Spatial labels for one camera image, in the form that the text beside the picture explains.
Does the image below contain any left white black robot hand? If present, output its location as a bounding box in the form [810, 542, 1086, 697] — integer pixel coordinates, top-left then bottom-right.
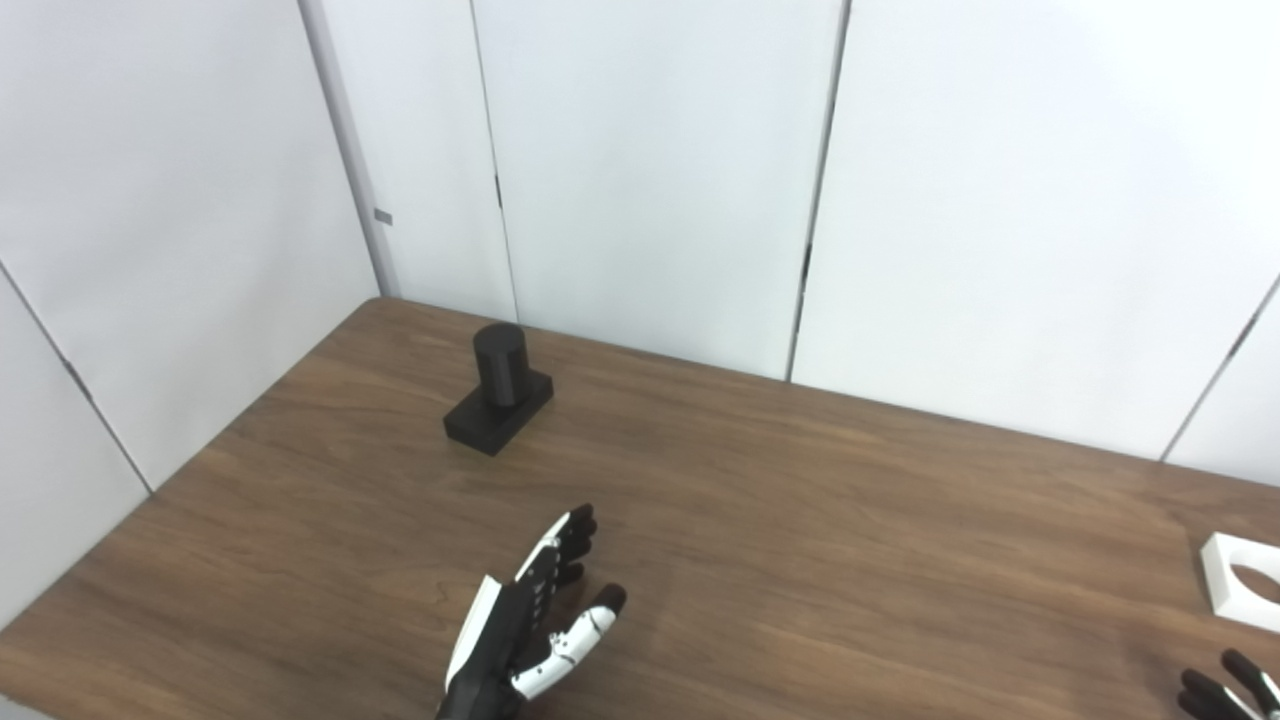
[437, 504, 628, 720]

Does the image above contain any white square piece with hole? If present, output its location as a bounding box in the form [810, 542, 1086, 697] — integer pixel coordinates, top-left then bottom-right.
[1200, 533, 1280, 633]

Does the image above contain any grey metal frame post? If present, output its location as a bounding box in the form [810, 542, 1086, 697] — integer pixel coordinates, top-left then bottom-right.
[298, 0, 401, 299]

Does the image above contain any black peg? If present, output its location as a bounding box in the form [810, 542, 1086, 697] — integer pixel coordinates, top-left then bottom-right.
[443, 322, 554, 457]

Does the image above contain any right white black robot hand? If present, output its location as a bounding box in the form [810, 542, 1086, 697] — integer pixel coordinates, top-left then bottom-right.
[1178, 649, 1280, 720]

